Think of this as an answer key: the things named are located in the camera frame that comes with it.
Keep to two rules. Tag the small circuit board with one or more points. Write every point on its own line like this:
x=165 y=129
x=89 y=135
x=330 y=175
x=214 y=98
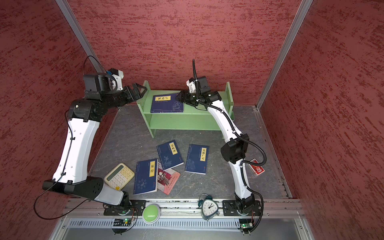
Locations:
x=120 y=226
x=246 y=225

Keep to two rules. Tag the right small circuit board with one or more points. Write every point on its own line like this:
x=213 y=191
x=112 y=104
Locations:
x=246 y=225

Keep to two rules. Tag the teal triangular alarm clock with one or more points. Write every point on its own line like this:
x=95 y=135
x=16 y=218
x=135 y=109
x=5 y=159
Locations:
x=209 y=208

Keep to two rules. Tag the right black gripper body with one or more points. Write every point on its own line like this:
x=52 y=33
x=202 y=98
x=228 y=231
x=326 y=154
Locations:
x=194 y=98

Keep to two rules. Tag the cream yellow calculator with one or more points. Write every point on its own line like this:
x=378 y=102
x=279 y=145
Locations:
x=119 y=177

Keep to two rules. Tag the blue book centre yellow label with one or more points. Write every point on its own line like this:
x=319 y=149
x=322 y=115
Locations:
x=169 y=155

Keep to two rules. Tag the aluminium front rail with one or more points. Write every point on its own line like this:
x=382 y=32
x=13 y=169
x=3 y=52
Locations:
x=188 y=208

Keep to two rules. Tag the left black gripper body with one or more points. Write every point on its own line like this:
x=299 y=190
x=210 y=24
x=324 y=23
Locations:
x=116 y=98

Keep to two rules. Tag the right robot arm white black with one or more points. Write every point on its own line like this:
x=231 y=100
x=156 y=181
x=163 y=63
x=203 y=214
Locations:
x=236 y=144

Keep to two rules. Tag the blue book Xiaolin Guangji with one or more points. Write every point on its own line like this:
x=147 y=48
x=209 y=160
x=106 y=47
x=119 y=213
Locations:
x=197 y=159

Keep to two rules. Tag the green round push button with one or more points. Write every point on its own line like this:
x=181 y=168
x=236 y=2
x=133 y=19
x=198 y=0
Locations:
x=151 y=214

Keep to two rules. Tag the left small circuit board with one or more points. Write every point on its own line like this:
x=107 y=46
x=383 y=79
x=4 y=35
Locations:
x=120 y=226

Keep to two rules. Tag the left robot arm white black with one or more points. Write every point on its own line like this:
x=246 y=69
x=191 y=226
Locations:
x=103 y=91

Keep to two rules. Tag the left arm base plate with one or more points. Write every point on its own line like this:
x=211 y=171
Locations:
x=134 y=208

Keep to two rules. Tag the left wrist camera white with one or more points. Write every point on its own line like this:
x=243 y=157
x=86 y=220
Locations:
x=116 y=79

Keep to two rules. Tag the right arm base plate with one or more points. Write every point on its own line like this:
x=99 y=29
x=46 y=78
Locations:
x=234 y=208

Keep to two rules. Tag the blue book Yijing yellow label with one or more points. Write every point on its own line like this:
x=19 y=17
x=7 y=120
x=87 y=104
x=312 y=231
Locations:
x=146 y=177

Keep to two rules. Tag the red magazine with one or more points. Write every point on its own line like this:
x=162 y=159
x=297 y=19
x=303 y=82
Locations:
x=166 y=179

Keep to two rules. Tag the blue book Guiguzi yellow label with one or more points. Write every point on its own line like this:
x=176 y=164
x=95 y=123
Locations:
x=167 y=103

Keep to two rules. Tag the green wooden two-tier shelf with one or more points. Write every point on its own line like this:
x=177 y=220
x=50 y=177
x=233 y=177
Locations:
x=189 y=119

